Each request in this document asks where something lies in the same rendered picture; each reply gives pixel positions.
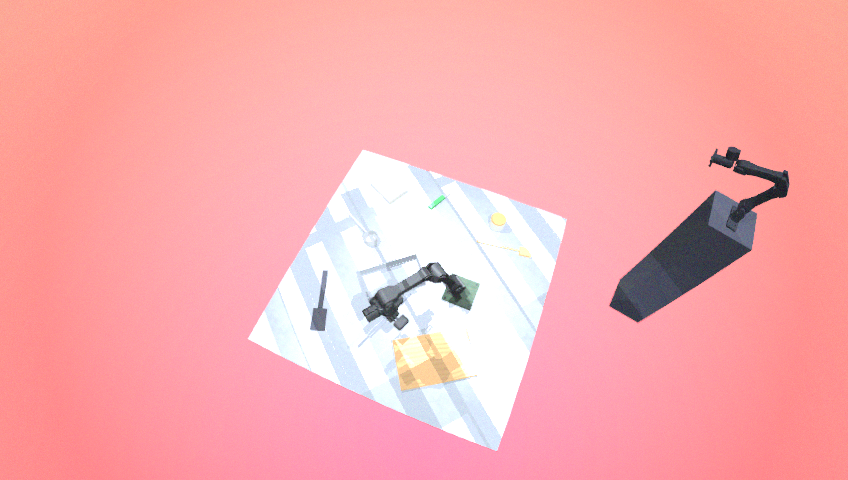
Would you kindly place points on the light wooden board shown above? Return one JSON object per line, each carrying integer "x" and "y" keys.
{"x": 434, "y": 358}

